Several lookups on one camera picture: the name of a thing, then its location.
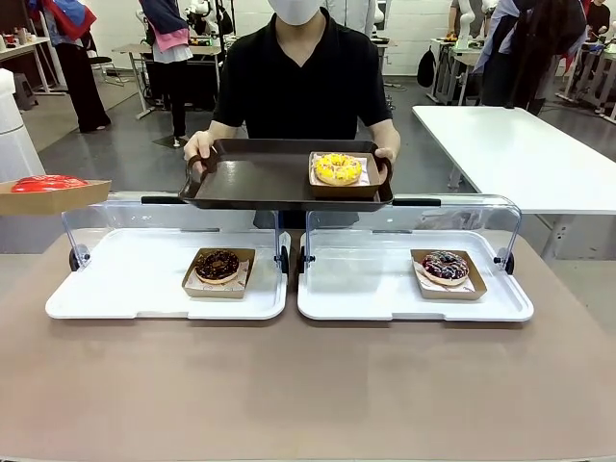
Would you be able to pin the person's left hand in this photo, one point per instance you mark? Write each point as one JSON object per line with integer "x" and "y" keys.
{"x": 389, "y": 156}

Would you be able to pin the person's right hand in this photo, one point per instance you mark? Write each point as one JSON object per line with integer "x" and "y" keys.
{"x": 198, "y": 145}

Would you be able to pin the white printed paper liner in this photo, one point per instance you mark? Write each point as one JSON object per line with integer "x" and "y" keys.
{"x": 243, "y": 276}
{"x": 474, "y": 287}
{"x": 367, "y": 171}

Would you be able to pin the yellow sprinkled donut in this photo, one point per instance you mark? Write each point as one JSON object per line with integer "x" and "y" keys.
{"x": 338, "y": 168}

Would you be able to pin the yellow glazed donut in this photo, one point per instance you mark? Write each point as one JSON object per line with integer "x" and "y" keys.
{"x": 341, "y": 191}

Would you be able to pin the dark brown serving tray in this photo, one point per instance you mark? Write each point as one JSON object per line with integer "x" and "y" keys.
{"x": 260, "y": 178}

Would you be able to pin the red glazed donut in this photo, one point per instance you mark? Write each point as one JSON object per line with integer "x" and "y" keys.
{"x": 48, "y": 184}
{"x": 53, "y": 202}

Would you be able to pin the person's right forearm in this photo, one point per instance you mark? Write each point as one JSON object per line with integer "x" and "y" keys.
{"x": 220, "y": 130}

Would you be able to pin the person's left forearm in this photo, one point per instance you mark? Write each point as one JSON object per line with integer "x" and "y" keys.
{"x": 391, "y": 135}

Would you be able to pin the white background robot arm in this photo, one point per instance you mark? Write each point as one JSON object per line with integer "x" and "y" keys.
{"x": 466, "y": 24}
{"x": 199, "y": 14}

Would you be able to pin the person torso in black shirt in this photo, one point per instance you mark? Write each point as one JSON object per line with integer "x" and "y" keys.
{"x": 303, "y": 77}

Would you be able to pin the chocolate sprinkled donut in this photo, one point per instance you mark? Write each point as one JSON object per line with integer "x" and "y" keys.
{"x": 216, "y": 265}
{"x": 192, "y": 289}

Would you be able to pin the purple drizzled donut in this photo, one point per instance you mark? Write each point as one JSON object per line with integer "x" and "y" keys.
{"x": 445, "y": 267}

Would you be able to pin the clear plastic tray lid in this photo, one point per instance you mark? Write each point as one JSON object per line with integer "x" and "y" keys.
{"x": 144, "y": 216}
{"x": 462, "y": 221}

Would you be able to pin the black hanging bag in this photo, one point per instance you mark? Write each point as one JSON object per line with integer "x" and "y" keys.
{"x": 426, "y": 67}

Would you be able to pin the bystander in pink navy top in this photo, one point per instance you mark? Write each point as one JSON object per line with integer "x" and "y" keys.
{"x": 168, "y": 48}

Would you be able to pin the background desk with robot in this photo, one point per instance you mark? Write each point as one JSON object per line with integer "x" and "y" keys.
{"x": 450, "y": 72}

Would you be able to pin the wooden top desk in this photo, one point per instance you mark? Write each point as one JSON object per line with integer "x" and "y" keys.
{"x": 139, "y": 50}

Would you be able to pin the white display tray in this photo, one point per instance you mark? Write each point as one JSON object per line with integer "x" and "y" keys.
{"x": 366, "y": 269}
{"x": 144, "y": 269}

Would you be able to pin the black office chair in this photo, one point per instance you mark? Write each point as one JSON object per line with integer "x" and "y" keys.
{"x": 101, "y": 60}

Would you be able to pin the large white table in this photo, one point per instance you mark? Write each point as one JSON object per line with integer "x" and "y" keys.
{"x": 520, "y": 154}

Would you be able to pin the bystander in red blue jacket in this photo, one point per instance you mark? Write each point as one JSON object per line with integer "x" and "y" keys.
{"x": 82, "y": 72}

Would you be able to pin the white face mask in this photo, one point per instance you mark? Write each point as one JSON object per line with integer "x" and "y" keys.
{"x": 293, "y": 10}

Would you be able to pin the bystander with long dark hair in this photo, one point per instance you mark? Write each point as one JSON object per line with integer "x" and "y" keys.
{"x": 534, "y": 48}

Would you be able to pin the grey stool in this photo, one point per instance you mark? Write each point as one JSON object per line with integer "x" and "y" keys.
{"x": 24, "y": 91}

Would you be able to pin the white air purifier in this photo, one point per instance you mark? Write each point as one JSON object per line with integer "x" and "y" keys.
{"x": 14, "y": 144}

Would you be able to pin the white workbench with clutter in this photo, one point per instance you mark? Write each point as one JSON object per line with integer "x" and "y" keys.
{"x": 24, "y": 48}

